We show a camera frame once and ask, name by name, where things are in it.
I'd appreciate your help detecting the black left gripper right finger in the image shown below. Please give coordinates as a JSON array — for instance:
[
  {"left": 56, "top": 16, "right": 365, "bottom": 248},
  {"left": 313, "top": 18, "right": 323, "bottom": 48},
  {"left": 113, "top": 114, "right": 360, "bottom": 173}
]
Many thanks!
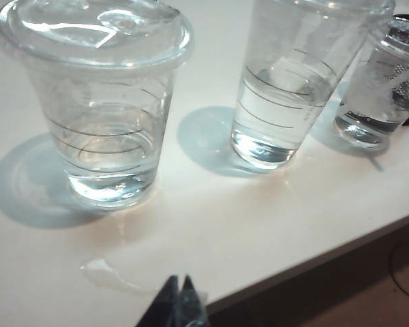
[{"left": 179, "top": 274, "right": 209, "bottom": 327}]

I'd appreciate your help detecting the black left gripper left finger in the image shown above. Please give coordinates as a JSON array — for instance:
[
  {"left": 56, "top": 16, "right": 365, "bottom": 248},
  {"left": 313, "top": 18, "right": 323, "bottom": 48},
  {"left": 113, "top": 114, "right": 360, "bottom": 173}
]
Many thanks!
[{"left": 135, "top": 275, "right": 180, "bottom": 327}]

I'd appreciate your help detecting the medium clear cup with label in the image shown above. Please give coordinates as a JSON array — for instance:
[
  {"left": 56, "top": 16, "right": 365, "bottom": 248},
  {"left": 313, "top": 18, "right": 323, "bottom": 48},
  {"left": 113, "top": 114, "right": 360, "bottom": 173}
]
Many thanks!
[{"left": 0, "top": 0, "right": 194, "bottom": 209}]

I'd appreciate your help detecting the tall clear plastic cup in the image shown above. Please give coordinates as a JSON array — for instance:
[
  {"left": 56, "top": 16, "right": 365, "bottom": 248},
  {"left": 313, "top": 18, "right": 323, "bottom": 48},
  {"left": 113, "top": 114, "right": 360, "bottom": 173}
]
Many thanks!
[{"left": 230, "top": 0, "right": 396, "bottom": 171}]

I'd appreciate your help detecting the small clear plastic cup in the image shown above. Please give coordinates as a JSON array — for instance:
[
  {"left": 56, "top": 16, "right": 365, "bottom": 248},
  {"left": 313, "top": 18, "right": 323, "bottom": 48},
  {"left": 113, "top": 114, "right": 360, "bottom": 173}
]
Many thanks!
[{"left": 333, "top": 13, "right": 409, "bottom": 149}]

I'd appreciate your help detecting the clear plastic wrapper scrap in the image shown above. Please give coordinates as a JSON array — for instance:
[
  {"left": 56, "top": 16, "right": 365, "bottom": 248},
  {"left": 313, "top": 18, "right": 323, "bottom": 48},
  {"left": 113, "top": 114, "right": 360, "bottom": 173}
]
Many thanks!
[{"left": 80, "top": 258, "right": 160, "bottom": 296}]

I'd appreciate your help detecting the dark floor cable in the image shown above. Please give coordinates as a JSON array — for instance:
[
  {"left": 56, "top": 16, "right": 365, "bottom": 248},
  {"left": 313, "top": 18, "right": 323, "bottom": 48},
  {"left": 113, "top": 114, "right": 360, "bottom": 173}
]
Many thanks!
[{"left": 389, "top": 240, "right": 409, "bottom": 307}]

